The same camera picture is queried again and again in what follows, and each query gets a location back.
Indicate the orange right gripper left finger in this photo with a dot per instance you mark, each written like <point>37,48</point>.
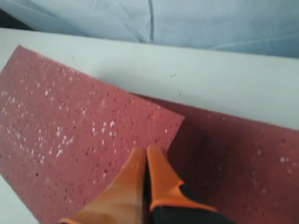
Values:
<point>122,201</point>

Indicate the white backdrop curtain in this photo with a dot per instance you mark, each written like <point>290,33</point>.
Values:
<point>267,27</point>

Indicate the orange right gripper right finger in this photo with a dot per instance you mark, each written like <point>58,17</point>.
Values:
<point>171,202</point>

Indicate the red brick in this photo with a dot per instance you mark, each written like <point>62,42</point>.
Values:
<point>248,170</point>
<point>65,135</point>

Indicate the red brick back right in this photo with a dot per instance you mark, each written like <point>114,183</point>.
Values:
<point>248,170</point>

